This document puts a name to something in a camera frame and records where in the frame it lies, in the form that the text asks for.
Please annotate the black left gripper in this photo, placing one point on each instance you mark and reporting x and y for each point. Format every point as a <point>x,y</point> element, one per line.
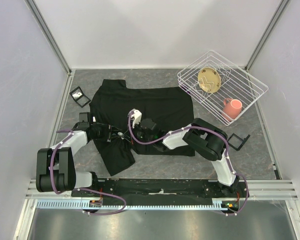
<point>105,128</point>

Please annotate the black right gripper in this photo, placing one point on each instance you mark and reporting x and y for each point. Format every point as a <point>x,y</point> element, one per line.
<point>128,138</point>

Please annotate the black t-shirt garment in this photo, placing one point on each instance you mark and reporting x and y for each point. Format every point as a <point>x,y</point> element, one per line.
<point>170,108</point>

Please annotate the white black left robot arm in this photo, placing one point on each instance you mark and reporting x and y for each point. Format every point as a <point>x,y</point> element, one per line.
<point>55,168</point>

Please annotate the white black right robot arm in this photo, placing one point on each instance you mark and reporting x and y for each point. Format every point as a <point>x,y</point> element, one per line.
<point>202,137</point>

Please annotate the open black box left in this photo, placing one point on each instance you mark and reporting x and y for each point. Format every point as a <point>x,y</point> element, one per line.
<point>79,97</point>

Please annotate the open black box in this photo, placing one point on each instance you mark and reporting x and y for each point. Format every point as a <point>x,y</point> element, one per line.
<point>79,97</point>
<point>236,142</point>

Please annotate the yellow patterned plate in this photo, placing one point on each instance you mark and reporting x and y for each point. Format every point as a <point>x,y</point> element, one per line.
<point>209,80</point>

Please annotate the pink ceramic mug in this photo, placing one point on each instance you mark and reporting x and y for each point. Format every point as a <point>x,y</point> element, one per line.
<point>232,109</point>

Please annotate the open black box right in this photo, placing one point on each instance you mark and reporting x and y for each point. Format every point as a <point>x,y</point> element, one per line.
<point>236,142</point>

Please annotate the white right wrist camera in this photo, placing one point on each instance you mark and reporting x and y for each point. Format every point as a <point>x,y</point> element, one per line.
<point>136,116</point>

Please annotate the slotted cable duct rail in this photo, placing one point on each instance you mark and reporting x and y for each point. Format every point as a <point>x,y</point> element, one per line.
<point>80,204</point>

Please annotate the white wire dish rack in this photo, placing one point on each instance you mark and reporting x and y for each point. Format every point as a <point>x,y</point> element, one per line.
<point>236,83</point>

